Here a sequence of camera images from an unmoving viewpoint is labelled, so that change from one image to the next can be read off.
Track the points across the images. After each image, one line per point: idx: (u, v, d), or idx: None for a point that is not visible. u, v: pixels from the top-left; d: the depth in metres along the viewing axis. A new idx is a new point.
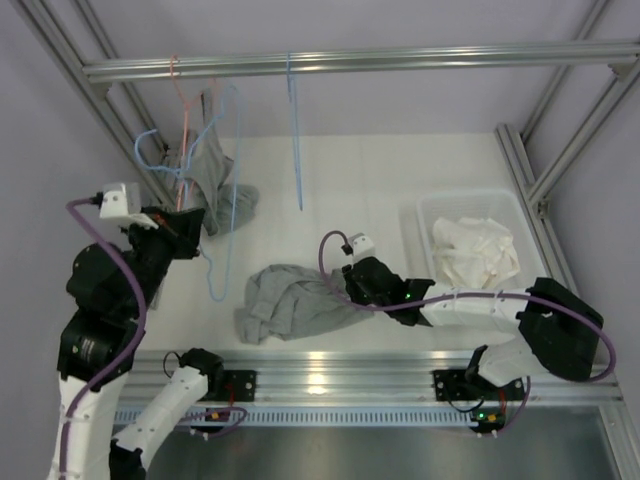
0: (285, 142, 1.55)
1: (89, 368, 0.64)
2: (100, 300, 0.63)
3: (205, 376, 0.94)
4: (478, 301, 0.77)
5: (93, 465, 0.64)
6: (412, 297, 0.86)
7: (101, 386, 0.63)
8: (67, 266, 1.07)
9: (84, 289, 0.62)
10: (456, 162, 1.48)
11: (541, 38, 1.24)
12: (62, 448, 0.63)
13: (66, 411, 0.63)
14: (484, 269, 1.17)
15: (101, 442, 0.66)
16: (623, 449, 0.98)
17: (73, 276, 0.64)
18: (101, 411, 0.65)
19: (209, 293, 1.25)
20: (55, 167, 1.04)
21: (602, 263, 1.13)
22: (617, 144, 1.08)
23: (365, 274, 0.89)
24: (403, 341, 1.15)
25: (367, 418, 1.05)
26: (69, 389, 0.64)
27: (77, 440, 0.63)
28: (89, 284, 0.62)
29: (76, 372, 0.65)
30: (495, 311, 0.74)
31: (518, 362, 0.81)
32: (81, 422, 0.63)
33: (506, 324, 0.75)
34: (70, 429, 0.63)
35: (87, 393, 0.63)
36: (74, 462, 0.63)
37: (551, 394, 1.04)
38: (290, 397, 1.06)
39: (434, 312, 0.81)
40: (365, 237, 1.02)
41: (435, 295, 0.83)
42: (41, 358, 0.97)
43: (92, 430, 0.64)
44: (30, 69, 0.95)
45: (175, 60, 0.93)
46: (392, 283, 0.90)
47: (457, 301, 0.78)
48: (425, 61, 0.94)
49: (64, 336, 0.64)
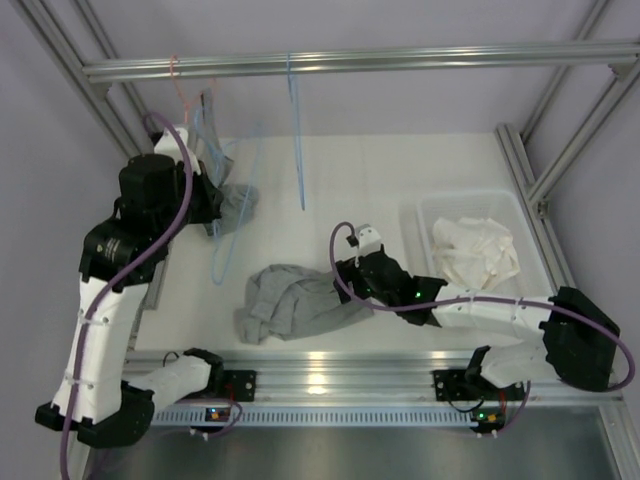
0: (285, 142, 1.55)
1: (110, 267, 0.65)
2: (143, 193, 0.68)
3: (208, 364, 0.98)
4: (499, 307, 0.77)
5: (107, 376, 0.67)
6: (422, 297, 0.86)
7: (123, 286, 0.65)
8: (67, 266, 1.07)
9: (135, 177, 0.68)
10: (456, 162, 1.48)
11: (541, 38, 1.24)
12: (79, 354, 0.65)
13: (84, 314, 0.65)
14: (485, 269, 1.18)
15: (115, 355, 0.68)
16: (623, 449, 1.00)
17: (125, 169, 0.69)
18: (119, 317, 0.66)
19: (208, 293, 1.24)
20: (54, 167, 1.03)
21: (602, 262, 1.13)
22: (617, 144, 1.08)
23: (376, 271, 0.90)
24: (403, 341, 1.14)
25: (367, 418, 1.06)
26: (90, 290, 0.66)
27: (95, 343, 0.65)
28: (141, 173, 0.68)
29: (97, 274, 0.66)
30: (516, 319, 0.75)
31: (528, 367, 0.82)
32: (100, 326, 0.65)
33: (525, 332, 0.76)
34: (89, 332, 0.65)
35: (109, 293, 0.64)
36: (90, 370, 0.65)
37: (551, 393, 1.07)
38: (290, 397, 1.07)
39: (447, 314, 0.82)
40: (371, 229, 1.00)
41: (449, 297, 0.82)
42: (40, 358, 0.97)
43: (109, 335, 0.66)
44: (30, 69, 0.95)
45: (175, 60, 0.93)
46: (402, 280, 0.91)
47: (474, 304, 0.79)
48: (426, 62, 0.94)
49: (92, 232, 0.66)
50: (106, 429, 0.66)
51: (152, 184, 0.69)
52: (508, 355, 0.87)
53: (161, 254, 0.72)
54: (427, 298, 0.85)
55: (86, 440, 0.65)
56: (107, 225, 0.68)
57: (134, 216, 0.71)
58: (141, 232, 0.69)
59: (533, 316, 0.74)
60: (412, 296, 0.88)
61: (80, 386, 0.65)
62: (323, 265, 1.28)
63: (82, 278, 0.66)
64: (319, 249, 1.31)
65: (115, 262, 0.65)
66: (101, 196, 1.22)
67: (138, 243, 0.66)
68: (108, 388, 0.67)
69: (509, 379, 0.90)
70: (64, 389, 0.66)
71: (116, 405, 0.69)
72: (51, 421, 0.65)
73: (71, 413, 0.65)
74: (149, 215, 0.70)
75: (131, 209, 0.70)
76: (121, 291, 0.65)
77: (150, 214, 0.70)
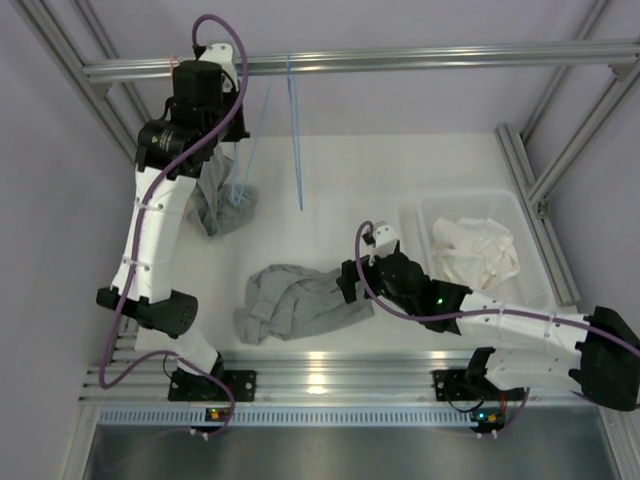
0: (285, 143, 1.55)
1: (163, 157, 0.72)
2: (195, 90, 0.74)
3: (214, 354, 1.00)
4: (530, 323, 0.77)
5: (160, 259, 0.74)
6: (444, 304, 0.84)
7: (176, 175, 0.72)
8: (68, 266, 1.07)
9: (189, 74, 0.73)
10: (456, 162, 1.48)
11: (541, 38, 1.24)
12: (136, 238, 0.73)
13: (141, 201, 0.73)
14: (484, 269, 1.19)
15: (167, 243, 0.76)
16: (623, 449, 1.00)
17: (177, 67, 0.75)
18: (171, 206, 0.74)
19: (209, 292, 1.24)
20: (55, 168, 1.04)
21: (603, 261, 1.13)
22: (618, 143, 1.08)
23: (398, 275, 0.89)
24: (403, 341, 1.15)
25: (367, 418, 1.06)
26: (146, 179, 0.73)
27: (150, 227, 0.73)
28: (193, 70, 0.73)
29: (151, 165, 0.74)
30: (549, 337, 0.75)
31: (542, 376, 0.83)
32: (155, 212, 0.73)
33: (556, 350, 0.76)
34: (145, 216, 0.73)
35: (163, 181, 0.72)
36: (145, 253, 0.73)
37: (550, 394, 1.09)
38: (291, 397, 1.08)
39: (471, 324, 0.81)
40: (389, 227, 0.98)
41: (473, 307, 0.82)
42: (40, 357, 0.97)
43: (163, 220, 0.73)
44: (32, 69, 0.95)
45: (175, 60, 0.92)
46: (423, 284, 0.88)
47: (503, 317, 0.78)
48: (425, 62, 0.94)
49: (147, 126, 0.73)
50: (158, 308, 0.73)
51: (203, 85, 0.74)
52: (521, 360, 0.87)
53: (208, 151, 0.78)
54: (449, 305, 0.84)
55: (143, 316, 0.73)
56: (158, 122, 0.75)
57: (185, 114, 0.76)
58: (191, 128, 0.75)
59: (568, 336, 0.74)
60: (433, 302, 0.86)
61: (137, 266, 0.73)
62: (323, 265, 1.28)
63: (138, 168, 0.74)
64: (319, 249, 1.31)
65: (168, 153, 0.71)
66: (102, 196, 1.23)
67: (190, 136, 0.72)
68: (161, 271, 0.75)
69: (512, 382, 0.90)
70: (123, 270, 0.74)
71: (166, 289, 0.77)
72: (111, 300, 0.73)
73: (128, 291, 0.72)
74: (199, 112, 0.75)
75: (182, 106, 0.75)
76: (174, 179, 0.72)
77: (199, 111, 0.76)
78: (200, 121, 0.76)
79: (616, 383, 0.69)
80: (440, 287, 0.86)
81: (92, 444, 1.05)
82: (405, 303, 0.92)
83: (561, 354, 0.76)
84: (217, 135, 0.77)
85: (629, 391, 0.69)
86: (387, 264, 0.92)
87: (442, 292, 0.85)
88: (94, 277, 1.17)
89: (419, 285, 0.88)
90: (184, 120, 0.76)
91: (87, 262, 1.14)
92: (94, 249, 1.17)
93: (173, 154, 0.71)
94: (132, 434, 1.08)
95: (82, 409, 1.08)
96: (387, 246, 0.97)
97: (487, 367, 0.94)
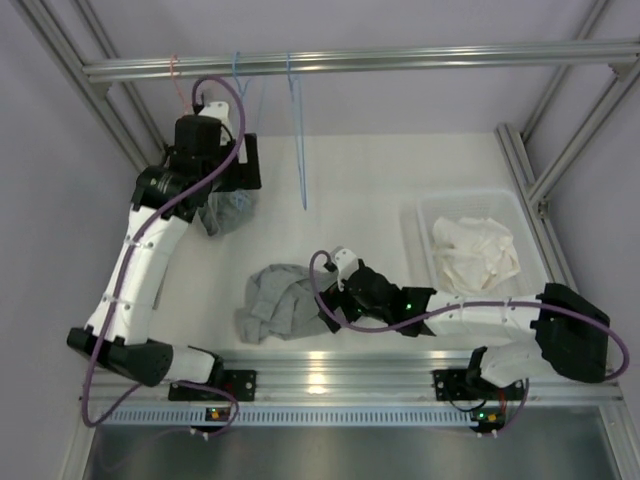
0: (285, 143, 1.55)
1: (159, 199, 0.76)
2: (196, 143, 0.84)
3: (209, 358, 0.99)
4: (489, 309, 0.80)
5: (141, 301, 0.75)
6: (414, 308, 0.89)
7: (170, 216, 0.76)
8: (68, 266, 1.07)
9: (190, 129, 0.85)
10: (456, 162, 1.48)
11: (541, 38, 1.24)
12: (120, 275, 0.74)
13: (132, 238, 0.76)
14: (485, 269, 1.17)
15: (150, 285, 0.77)
16: (623, 449, 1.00)
17: (181, 122, 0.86)
18: (160, 246, 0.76)
19: (209, 292, 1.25)
20: (56, 167, 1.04)
21: (602, 261, 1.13)
22: (618, 143, 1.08)
23: (365, 289, 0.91)
24: (402, 340, 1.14)
25: (367, 418, 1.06)
26: (139, 217, 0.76)
27: (136, 265, 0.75)
28: (195, 126, 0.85)
29: (147, 205, 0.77)
30: (507, 321, 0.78)
31: (527, 365, 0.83)
32: (143, 250, 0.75)
33: (516, 331, 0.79)
34: (133, 253, 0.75)
35: (156, 221, 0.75)
36: (128, 292, 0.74)
37: (550, 394, 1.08)
38: (291, 397, 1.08)
39: (438, 322, 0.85)
40: (346, 250, 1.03)
41: (437, 307, 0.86)
42: (41, 357, 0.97)
43: (150, 259, 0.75)
44: (31, 70, 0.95)
45: (175, 60, 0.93)
46: (390, 293, 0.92)
47: (464, 311, 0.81)
48: (424, 61, 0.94)
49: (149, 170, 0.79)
50: (132, 352, 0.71)
51: (202, 138, 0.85)
52: (505, 354, 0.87)
53: (202, 198, 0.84)
54: (419, 308, 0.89)
55: (114, 361, 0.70)
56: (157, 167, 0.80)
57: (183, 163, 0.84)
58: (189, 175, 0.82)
59: (523, 315, 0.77)
60: (403, 308, 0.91)
61: (118, 304, 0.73)
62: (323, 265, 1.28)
63: (133, 208, 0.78)
64: (319, 249, 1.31)
65: (165, 195, 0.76)
66: (103, 196, 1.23)
67: (187, 181, 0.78)
68: (140, 312, 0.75)
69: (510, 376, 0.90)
70: (102, 308, 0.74)
71: (142, 335, 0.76)
72: (84, 343, 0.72)
73: (105, 332, 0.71)
74: (197, 162, 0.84)
75: (182, 156, 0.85)
76: (168, 219, 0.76)
77: (197, 160, 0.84)
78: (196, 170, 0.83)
79: (578, 357, 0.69)
80: (408, 292, 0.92)
81: (92, 444, 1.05)
82: (377, 315, 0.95)
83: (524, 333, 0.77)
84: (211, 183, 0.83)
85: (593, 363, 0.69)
86: (351, 280, 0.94)
87: (411, 298, 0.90)
88: (94, 277, 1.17)
89: (388, 293, 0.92)
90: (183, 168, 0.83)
91: (87, 262, 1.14)
92: (94, 249, 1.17)
93: (169, 196, 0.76)
94: (132, 434, 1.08)
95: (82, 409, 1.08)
96: (349, 268, 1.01)
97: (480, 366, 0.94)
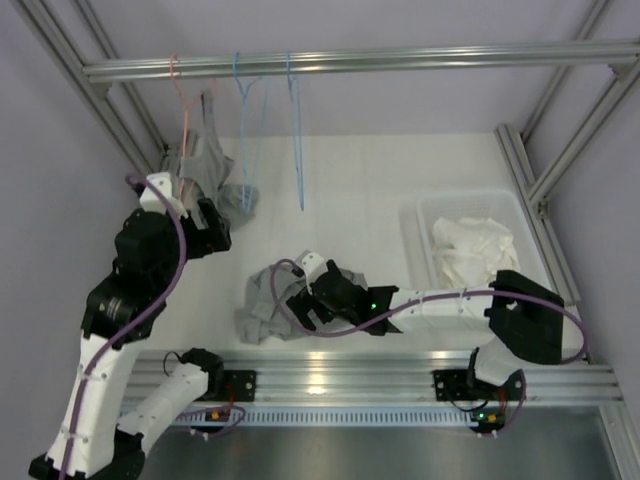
0: (285, 143, 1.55)
1: (110, 325, 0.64)
2: (139, 258, 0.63)
3: (205, 373, 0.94)
4: (446, 301, 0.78)
5: (103, 429, 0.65)
6: (378, 307, 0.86)
7: (122, 344, 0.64)
8: (68, 267, 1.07)
9: (129, 241, 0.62)
10: (456, 162, 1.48)
11: (542, 39, 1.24)
12: (76, 407, 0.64)
13: (84, 369, 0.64)
14: (484, 269, 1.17)
15: (111, 407, 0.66)
16: (623, 448, 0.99)
17: (121, 230, 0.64)
18: (117, 372, 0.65)
19: (209, 293, 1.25)
20: (55, 167, 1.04)
21: (601, 261, 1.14)
22: (618, 144, 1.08)
23: (328, 291, 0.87)
24: (403, 341, 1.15)
25: (368, 418, 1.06)
26: (89, 347, 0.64)
27: (91, 400, 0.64)
28: (135, 236, 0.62)
29: (98, 331, 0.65)
30: (463, 311, 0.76)
31: (500, 356, 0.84)
32: (97, 382, 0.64)
33: (474, 321, 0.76)
34: (87, 386, 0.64)
35: (107, 351, 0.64)
36: (85, 425, 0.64)
37: (551, 394, 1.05)
38: (290, 397, 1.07)
39: (399, 318, 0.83)
40: (312, 253, 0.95)
41: (398, 303, 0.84)
42: (40, 358, 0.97)
43: (106, 390, 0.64)
44: (31, 70, 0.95)
45: (175, 60, 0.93)
46: (355, 295, 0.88)
47: (424, 305, 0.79)
48: (425, 61, 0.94)
49: (90, 295, 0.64)
50: None
51: (147, 248, 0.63)
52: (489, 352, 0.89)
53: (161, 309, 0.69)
54: (383, 306, 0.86)
55: None
56: (104, 282, 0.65)
57: (132, 274, 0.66)
58: (141, 292, 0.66)
59: (477, 304, 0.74)
60: (369, 308, 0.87)
61: (75, 438, 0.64)
62: None
63: (83, 334, 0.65)
64: (319, 250, 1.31)
65: (116, 321, 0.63)
66: (102, 196, 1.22)
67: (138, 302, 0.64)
68: (104, 438, 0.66)
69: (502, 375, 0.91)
70: (60, 442, 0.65)
71: (110, 458, 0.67)
72: (46, 473, 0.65)
73: (66, 468, 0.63)
74: (146, 274, 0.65)
75: (126, 268, 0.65)
76: (121, 350, 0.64)
77: (147, 273, 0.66)
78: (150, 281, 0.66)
79: (532, 344, 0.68)
80: (373, 291, 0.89)
81: None
82: (344, 318, 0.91)
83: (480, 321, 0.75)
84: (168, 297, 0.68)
85: (550, 348, 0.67)
86: (318, 284, 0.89)
87: (376, 296, 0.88)
88: (94, 278, 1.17)
89: (353, 292, 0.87)
90: (131, 282, 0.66)
91: (87, 263, 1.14)
92: (94, 250, 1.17)
93: (119, 324, 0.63)
94: None
95: None
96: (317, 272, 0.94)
97: (475, 365, 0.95)
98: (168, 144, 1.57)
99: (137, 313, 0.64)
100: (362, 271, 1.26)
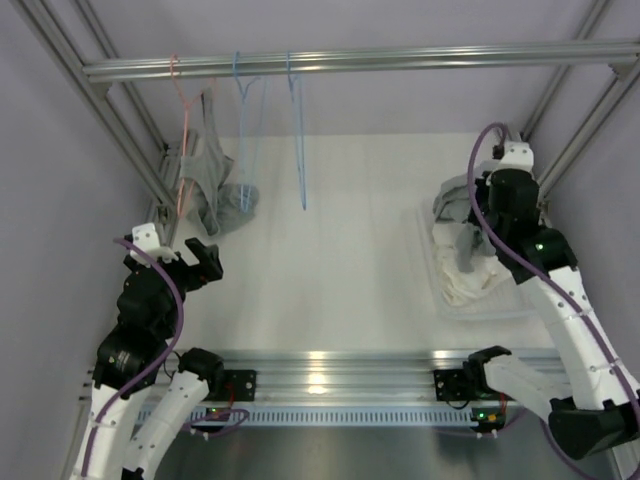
0: (285, 142, 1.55)
1: (120, 376, 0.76)
2: (144, 316, 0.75)
3: (204, 383, 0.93)
4: (591, 349, 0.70)
5: (110, 473, 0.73)
6: (540, 251, 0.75)
7: (130, 393, 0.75)
8: (69, 267, 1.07)
9: (133, 302, 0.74)
10: (456, 161, 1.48)
11: (542, 37, 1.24)
12: (86, 452, 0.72)
13: (94, 418, 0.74)
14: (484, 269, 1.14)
15: (120, 451, 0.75)
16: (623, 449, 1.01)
17: (122, 292, 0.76)
18: (124, 418, 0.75)
19: (209, 293, 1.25)
20: (55, 166, 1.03)
21: (601, 262, 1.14)
22: (619, 143, 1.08)
23: (511, 187, 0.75)
24: (404, 340, 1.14)
25: (368, 418, 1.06)
26: (100, 395, 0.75)
27: (101, 443, 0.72)
28: (139, 299, 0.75)
29: (108, 381, 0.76)
30: (594, 371, 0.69)
31: (526, 389, 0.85)
32: (107, 428, 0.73)
33: (580, 381, 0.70)
34: (97, 434, 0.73)
35: (116, 401, 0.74)
36: (95, 469, 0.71)
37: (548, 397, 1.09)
38: (290, 398, 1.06)
39: (543, 295, 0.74)
40: (528, 150, 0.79)
41: (558, 286, 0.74)
42: (42, 358, 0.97)
43: (114, 437, 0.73)
44: (31, 69, 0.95)
45: (175, 60, 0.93)
46: (528, 212, 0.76)
47: (576, 319, 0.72)
48: (424, 61, 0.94)
49: (100, 351, 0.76)
50: None
51: (149, 306, 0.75)
52: (519, 370, 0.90)
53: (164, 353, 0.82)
54: (541, 258, 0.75)
55: None
56: (111, 336, 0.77)
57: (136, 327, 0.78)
58: (145, 345, 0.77)
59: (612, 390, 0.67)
60: (529, 241, 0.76)
61: None
62: (325, 266, 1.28)
63: (94, 384, 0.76)
64: (319, 249, 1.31)
65: (125, 372, 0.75)
66: (103, 195, 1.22)
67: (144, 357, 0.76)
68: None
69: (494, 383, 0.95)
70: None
71: None
72: None
73: None
74: (150, 330, 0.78)
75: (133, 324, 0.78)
76: (128, 397, 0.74)
77: (151, 328, 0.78)
78: (153, 333, 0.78)
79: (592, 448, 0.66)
80: (543, 233, 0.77)
81: None
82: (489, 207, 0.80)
83: (582, 390, 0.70)
84: (169, 345, 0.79)
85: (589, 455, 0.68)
86: (505, 170, 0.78)
87: (546, 240, 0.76)
88: (95, 277, 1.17)
89: (529, 211, 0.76)
90: (136, 338, 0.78)
91: (88, 262, 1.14)
92: (94, 249, 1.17)
93: (129, 374, 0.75)
94: None
95: (82, 409, 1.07)
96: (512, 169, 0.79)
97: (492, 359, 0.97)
98: (168, 144, 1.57)
99: (144, 365, 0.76)
100: (362, 271, 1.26)
